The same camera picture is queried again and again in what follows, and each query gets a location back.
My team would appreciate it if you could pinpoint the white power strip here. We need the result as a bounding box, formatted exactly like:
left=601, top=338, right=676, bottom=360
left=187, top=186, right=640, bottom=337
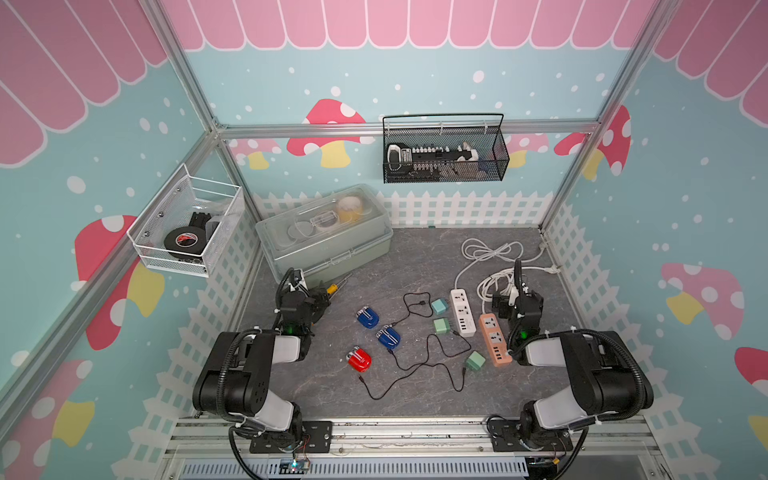
left=450, top=288, right=476, bottom=338

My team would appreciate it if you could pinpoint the green charger adapter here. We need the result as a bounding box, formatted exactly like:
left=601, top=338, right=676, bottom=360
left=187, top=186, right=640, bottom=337
left=433, top=318, right=452, bottom=335
left=430, top=298, right=449, bottom=315
left=465, top=351, right=487, bottom=371

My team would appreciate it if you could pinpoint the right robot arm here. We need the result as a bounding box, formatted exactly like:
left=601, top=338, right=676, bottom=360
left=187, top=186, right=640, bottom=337
left=492, top=259, right=654, bottom=451

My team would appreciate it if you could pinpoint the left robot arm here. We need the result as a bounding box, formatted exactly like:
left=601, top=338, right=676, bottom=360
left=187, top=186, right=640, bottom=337
left=192, top=268, right=339, bottom=453

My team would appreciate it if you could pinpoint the yellow black screwdriver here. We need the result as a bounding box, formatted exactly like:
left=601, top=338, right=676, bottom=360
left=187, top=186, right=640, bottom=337
left=326, top=273, right=352, bottom=297

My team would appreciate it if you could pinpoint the orange power strip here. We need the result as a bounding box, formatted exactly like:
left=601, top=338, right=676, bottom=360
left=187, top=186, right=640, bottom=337
left=478, top=313, right=513, bottom=367

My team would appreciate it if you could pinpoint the clear plastic storage box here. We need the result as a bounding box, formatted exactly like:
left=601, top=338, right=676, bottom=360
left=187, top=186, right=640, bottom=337
left=256, top=184, right=394, bottom=287

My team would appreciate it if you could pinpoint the black tape roll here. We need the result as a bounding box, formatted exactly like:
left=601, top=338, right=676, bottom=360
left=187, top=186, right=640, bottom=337
left=163, top=226, right=207, bottom=261

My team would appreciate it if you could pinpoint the black socket bit holder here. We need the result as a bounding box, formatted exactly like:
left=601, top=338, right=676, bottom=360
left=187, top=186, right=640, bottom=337
left=384, top=143, right=479, bottom=176

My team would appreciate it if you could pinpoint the white power strip cord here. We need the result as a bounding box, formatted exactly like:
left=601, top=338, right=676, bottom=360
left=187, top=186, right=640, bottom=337
left=452, top=237, right=562, bottom=316

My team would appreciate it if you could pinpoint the long black charging cable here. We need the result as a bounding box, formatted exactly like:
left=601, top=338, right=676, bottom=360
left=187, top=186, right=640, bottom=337
left=357, top=332, right=475, bottom=402

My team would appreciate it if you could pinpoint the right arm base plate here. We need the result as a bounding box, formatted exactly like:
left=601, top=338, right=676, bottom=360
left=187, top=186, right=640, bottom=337
left=485, top=416, right=573, bottom=455

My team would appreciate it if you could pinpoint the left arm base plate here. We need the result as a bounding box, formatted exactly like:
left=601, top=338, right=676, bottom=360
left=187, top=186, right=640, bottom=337
left=249, top=421, right=333, bottom=454

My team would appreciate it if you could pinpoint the white wire wall basket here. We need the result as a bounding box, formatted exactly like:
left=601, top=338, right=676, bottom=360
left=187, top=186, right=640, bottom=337
left=127, top=165, right=245, bottom=278

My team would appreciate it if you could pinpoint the black wire mesh basket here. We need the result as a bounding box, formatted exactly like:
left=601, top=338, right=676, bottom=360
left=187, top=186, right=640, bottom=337
left=381, top=113, right=510, bottom=183

